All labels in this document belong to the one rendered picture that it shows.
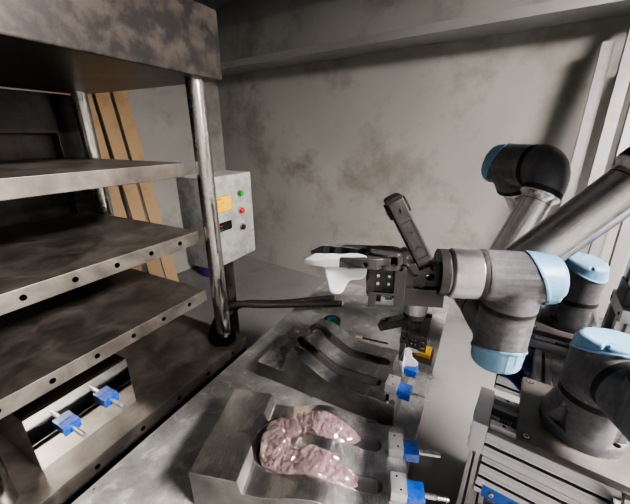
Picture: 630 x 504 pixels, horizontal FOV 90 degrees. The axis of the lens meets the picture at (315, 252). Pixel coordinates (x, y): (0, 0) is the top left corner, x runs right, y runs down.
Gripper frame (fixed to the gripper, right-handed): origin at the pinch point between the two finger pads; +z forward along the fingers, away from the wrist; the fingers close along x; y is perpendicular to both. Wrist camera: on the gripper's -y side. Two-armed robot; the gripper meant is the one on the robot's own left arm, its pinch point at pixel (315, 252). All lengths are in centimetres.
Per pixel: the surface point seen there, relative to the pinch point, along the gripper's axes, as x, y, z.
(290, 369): 46, 52, 15
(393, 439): 25, 55, -18
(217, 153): 359, -46, 185
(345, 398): 40, 56, -5
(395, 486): 13, 56, -18
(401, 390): 40, 50, -21
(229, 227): 88, 10, 53
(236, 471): 8, 54, 18
